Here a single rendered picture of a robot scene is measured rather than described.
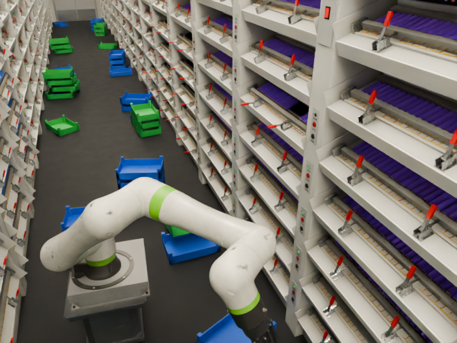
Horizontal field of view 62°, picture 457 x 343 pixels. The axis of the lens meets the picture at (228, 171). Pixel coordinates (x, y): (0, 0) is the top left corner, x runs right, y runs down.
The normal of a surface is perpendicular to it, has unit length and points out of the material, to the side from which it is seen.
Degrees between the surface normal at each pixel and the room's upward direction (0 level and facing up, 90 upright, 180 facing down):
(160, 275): 0
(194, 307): 0
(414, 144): 21
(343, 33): 90
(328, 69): 90
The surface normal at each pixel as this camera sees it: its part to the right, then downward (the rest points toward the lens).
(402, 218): -0.33, -0.74
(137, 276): -0.02, -0.90
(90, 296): 0.26, 0.48
